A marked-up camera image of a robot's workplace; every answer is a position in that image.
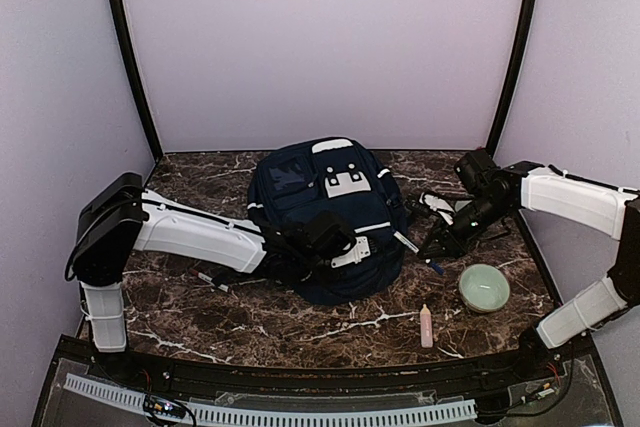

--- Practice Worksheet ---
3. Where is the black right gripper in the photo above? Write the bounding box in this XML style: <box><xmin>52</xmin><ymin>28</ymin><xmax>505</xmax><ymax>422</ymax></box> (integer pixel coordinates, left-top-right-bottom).
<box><xmin>418</xmin><ymin>194</ymin><xmax>512</xmax><ymax>259</ymax></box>

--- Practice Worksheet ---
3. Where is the blue pen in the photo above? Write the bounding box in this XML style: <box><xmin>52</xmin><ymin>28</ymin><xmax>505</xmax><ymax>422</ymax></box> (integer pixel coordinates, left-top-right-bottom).
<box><xmin>393</xmin><ymin>230</ymin><xmax>444</xmax><ymax>275</ymax></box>

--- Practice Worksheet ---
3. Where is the navy blue student backpack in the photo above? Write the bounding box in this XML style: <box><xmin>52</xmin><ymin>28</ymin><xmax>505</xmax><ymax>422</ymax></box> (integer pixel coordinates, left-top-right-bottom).
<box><xmin>247</xmin><ymin>137</ymin><xmax>408</xmax><ymax>305</ymax></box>

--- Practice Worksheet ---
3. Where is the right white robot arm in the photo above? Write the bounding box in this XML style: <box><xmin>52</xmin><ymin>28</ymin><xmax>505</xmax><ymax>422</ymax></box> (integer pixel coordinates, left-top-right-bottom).
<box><xmin>417</xmin><ymin>149</ymin><xmax>639</xmax><ymax>381</ymax></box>

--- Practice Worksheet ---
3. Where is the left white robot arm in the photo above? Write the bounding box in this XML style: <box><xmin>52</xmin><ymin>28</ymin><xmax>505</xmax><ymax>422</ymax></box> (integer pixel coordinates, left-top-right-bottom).
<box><xmin>65</xmin><ymin>172</ymin><xmax>323</xmax><ymax>383</ymax></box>

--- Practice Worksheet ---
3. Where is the near green ceramic bowl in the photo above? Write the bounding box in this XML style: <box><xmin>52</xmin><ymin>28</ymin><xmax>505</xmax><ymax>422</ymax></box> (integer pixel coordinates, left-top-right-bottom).
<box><xmin>458</xmin><ymin>264</ymin><xmax>511</xmax><ymax>313</ymax></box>

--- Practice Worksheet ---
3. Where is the pink highlighter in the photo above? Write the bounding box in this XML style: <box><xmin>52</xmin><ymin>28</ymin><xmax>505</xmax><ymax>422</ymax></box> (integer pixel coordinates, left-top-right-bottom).
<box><xmin>420</xmin><ymin>304</ymin><xmax>434</xmax><ymax>348</ymax></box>

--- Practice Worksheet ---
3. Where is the red cap marker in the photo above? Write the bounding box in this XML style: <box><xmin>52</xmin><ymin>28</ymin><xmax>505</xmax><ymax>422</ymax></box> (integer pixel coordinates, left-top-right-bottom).
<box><xmin>189</xmin><ymin>269</ymin><xmax>230</xmax><ymax>293</ymax></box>

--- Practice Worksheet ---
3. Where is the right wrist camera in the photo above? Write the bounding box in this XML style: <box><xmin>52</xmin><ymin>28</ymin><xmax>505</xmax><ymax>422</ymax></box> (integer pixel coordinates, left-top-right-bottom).
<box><xmin>405</xmin><ymin>191</ymin><xmax>467</xmax><ymax>214</ymax></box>

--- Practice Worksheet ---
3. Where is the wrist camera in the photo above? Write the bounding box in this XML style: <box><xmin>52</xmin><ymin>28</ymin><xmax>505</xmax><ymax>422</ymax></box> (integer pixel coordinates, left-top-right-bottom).
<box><xmin>330</xmin><ymin>236</ymin><xmax>372</xmax><ymax>269</ymax></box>
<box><xmin>405</xmin><ymin>191</ymin><xmax>467</xmax><ymax>214</ymax></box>

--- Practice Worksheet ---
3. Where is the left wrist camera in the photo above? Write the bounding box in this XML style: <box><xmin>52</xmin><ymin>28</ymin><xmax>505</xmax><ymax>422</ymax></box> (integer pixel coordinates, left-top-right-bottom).
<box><xmin>330</xmin><ymin>236</ymin><xmax>372</xmax><ymax>269</ymax></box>

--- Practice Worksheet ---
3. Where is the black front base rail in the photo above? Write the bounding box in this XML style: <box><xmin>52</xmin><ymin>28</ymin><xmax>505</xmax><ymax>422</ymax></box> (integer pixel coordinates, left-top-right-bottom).
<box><xmin>54</xmin><ymin>335</ymin><xmax>570</xmax><ymax>398</ymax></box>

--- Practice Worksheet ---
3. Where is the right black frame post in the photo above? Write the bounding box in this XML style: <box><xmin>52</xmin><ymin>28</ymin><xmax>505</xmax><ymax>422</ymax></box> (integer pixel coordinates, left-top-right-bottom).
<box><xmin>486</xmin><ymin>0</ymin><xmax>536</xmax><ymax>156</ymax></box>

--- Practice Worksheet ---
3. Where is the black frame post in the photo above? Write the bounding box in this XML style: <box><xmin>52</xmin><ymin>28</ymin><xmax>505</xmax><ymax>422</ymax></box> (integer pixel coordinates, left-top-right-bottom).
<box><xmin>109</xmin><ymin>0</ymin><xmax>164</xmax><ymax>162</ymax></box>
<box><xmin>486</xmin><ymin>0</ymin><xmax>536</xmax><ymax>156</ymax></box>

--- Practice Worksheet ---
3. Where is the white slotted cable duct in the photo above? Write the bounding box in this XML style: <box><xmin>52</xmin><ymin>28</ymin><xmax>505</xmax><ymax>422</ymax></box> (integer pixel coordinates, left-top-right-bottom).
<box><xmin>63</xmin><ymin>374</ymin><xmax>477</xmax><ymax>426</ymax></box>

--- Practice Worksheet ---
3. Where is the left black frame post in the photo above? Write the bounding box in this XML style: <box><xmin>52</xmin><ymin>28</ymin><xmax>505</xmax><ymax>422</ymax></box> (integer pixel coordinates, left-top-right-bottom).
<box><xmin>109</xmin><ymin>0</ymin><xmax>164</xmax><ymax>162</ymax></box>

